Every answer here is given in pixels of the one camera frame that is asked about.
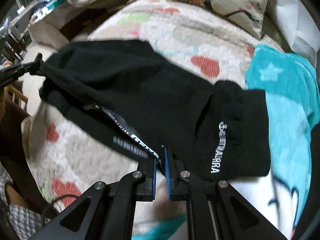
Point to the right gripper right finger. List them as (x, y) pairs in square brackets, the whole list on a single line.
[(215, 210)]

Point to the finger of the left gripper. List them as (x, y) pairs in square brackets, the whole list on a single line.
[(14, 72)]

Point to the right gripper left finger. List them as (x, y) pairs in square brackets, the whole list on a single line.
[(105, 211)]

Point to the black pants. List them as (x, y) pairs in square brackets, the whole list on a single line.
[(133, 100)]

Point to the heart patterned quilt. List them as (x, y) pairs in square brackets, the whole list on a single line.
[(65, 160)]

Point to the turquoise white fleece blanket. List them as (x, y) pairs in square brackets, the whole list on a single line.
[(292, 100)]

